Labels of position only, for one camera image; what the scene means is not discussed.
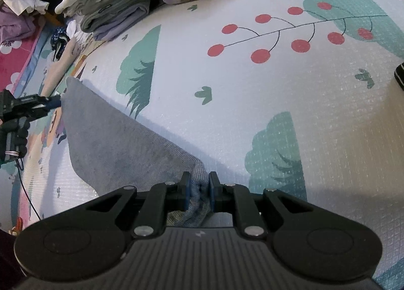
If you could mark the pink floral blanket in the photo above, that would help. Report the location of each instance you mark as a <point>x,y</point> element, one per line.
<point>14,62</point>

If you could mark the grey cloth garment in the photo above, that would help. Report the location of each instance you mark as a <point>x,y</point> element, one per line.
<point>120,144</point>

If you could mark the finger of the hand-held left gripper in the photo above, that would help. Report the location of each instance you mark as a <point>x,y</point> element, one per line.
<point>34,103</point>

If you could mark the purple cloth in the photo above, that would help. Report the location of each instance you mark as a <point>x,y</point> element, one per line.
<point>15,23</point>

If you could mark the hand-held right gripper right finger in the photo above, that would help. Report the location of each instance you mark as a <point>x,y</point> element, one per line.
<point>210,192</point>

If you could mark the person's left hand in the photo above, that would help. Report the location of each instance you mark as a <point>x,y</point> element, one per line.
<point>21,133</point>

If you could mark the grey-green folded garment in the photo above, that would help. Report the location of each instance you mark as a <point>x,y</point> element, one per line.
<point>123,4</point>

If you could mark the lavender folded garment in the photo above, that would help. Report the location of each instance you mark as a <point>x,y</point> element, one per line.
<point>126,20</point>

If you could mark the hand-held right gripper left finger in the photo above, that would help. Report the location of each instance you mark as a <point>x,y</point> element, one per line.
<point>188,191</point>

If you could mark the dark blue patterned cloth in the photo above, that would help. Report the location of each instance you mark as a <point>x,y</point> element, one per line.
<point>59,42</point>

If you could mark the beige cloth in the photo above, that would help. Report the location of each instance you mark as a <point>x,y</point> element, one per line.
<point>61,69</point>

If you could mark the printed play mat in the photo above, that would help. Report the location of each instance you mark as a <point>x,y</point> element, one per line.
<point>252,94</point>

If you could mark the black striped object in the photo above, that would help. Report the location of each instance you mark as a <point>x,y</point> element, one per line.
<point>400,75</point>

